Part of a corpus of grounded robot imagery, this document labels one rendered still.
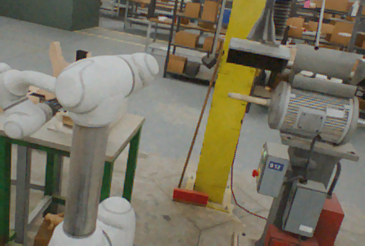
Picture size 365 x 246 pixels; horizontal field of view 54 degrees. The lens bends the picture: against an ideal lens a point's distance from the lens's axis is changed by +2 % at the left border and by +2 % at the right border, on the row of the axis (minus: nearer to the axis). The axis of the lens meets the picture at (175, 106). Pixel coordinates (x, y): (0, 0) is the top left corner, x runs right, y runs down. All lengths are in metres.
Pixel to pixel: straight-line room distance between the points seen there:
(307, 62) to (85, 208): 1.32
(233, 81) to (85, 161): 1.90
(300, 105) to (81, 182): 1.14
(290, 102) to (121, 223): 0.98
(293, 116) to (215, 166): 1.36
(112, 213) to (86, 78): 0.59
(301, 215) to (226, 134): 1.16
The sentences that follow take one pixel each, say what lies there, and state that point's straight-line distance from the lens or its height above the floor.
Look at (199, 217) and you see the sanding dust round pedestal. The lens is 3.05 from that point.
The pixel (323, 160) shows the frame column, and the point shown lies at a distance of 1.95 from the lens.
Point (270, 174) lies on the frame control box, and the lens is 1.68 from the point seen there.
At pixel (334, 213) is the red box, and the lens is 2.10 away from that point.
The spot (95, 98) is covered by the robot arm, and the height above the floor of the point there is 1.46.
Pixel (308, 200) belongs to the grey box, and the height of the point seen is 0.87.
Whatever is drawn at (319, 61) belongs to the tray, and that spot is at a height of 1.50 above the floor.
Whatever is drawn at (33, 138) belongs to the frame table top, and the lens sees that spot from 1.89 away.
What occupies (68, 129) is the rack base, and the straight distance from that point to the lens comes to 1.96.
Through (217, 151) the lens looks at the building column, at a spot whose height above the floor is 0.50.
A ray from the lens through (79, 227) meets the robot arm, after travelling 1.18.
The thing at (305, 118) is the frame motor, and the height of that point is 1.25.
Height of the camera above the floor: 1.77
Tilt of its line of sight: 20 degrees down
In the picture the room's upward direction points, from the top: 10 degrees clockwise
